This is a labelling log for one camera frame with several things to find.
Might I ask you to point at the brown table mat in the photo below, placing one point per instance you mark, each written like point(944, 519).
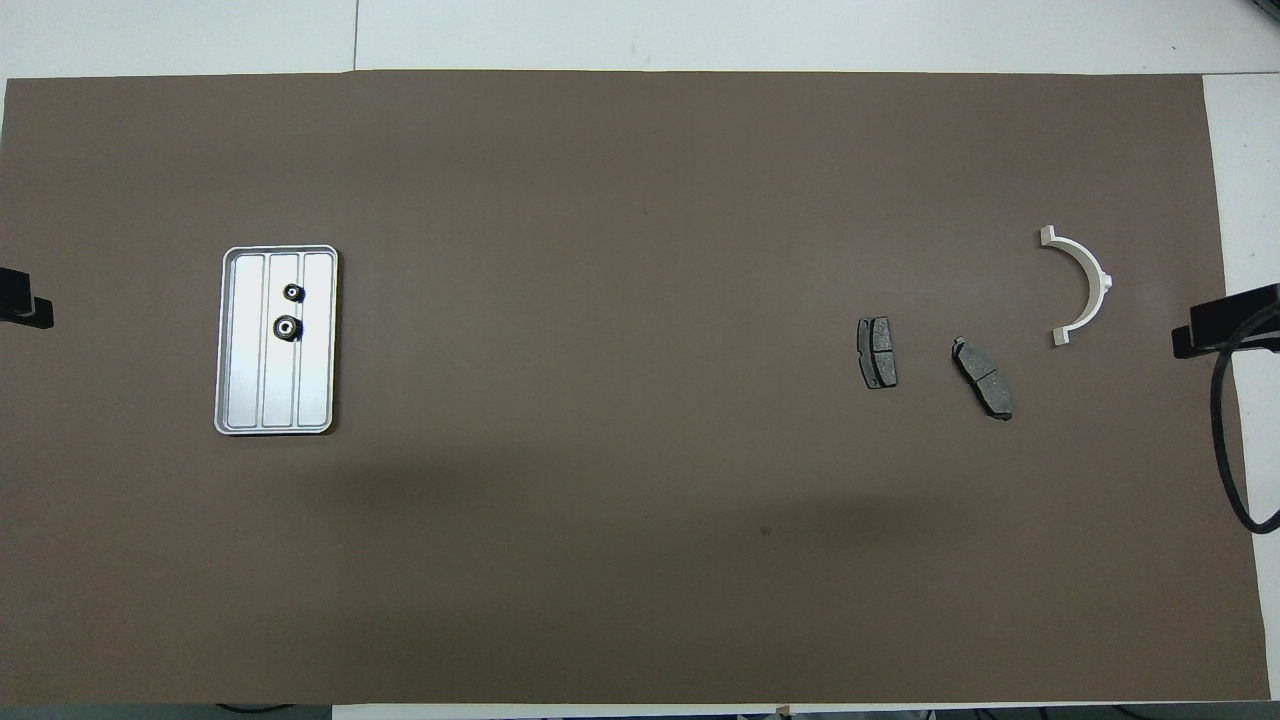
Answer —
point(600, 550)

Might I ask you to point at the short dark brake pad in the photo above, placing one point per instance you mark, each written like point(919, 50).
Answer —
point(878, 352)

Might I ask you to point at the silver metal tray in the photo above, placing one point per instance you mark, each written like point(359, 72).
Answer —
point(245, 380)

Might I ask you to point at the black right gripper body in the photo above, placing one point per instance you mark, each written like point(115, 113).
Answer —
point(1262, 310)

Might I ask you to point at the white semicircular bracket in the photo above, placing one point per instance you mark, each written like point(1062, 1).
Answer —
point(1085, 262)

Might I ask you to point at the long dark brake pad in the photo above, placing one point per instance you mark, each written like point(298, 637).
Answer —
point(983, 380)

